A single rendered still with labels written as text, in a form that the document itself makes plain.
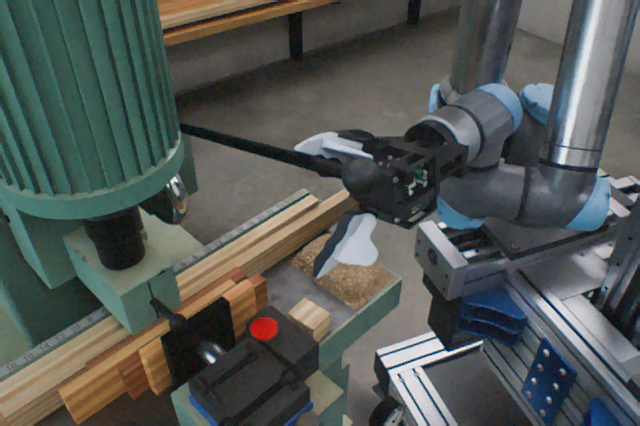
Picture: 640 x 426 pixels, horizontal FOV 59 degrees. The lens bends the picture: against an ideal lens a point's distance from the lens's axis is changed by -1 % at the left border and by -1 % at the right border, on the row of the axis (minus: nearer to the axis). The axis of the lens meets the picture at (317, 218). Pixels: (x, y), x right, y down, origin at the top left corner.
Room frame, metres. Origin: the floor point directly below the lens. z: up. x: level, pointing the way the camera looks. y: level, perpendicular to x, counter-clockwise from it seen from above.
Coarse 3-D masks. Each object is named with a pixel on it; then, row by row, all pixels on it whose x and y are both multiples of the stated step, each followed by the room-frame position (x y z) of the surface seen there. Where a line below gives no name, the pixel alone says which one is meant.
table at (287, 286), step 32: (288, 256) 0.63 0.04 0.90; (288, 288) 0.56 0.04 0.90; (320, 288) 0.56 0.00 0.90; (384, 288) 0.56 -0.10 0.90; (352, 320) 0.50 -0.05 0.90; (320, 352) 0.46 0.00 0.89; (64, 416) 0.35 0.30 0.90; (96, 416) 0.35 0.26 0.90; (128, 416) 0.35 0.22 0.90; (160, 416) 0.35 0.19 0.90
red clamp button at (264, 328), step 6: (258, 318) 0.40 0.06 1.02; (264, 318) 0.40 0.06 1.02; (270, 318) 0.40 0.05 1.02; (252, 324) 0.39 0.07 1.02; (258, 324) 0.39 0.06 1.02; (264, 324) 0.39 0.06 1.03; (270, 324) 0.39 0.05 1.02; (276, 324) 0.39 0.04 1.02; (252, 330) 0.39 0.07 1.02; (258, 330) 0.38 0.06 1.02; (264, 330) 0.38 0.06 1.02; (270, 330) 0.38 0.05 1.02; (276, 330) 0.39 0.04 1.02; (258, 336) 0.38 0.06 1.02; (264, 336) 0.38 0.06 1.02; (270, 336) 0.38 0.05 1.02
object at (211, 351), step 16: (224, 304) 0.45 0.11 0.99; (192, 320) 0.42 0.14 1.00; (208, 320) 0.43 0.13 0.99; (224, 320) 0.44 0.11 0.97; (160, 336) 0.40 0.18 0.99; (176, 336) 0.40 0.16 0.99; (192, 336) 0.41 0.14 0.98; (208, 336) 0.42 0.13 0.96; (224, 336) 0.44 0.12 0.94; (176, 352) 0.39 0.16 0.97; (192, 352) 0.41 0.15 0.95; (208, 352) 0.40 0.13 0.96; (224, 352) 0.40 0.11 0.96; (176, 368) 0.39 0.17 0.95; (192, 368) 0.40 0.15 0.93; (176, 384) 0.39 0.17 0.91
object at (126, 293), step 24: (72, 240) 0.49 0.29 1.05; (144, 240) 0.50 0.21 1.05; (72, 264) 0.50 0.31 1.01; (96, 264) 0.45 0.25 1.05; (144, 264) 0.45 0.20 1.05; (168, 264) 0.45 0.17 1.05; (96, 288) 0.46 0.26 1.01; (120, 288) 0.42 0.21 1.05; (144, 288) 0.43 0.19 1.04; (168, 288) 0.45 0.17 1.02; (120, 312) 0.42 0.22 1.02; (144, 312) 0.42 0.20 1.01
